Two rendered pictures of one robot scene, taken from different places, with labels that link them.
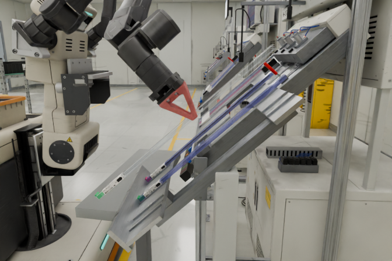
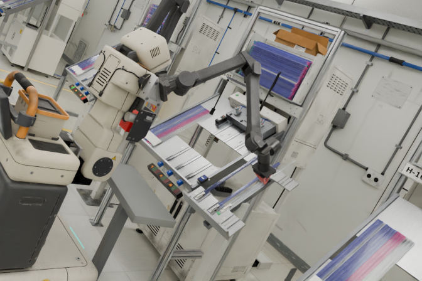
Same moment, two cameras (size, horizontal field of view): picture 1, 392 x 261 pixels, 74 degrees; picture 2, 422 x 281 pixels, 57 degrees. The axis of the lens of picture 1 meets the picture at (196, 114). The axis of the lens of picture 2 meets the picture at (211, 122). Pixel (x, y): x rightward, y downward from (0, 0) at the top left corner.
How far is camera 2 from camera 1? 1.68 m
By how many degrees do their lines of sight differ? 47
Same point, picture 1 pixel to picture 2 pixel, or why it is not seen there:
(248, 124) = (229, 169)
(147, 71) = (267, 165)
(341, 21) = (282, 126)
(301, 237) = not seen: hidden behind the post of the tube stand
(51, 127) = (106, 146)
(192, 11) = not seen: outside the picture
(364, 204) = (250, 218)
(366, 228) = (245, 231)
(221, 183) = (242, 208)
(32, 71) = (112, 96)
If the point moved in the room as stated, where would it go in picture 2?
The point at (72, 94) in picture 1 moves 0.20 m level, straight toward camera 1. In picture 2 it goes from (139, 125) to (174, 146)
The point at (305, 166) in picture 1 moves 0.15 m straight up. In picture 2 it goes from (226, 194) to (237, 174)
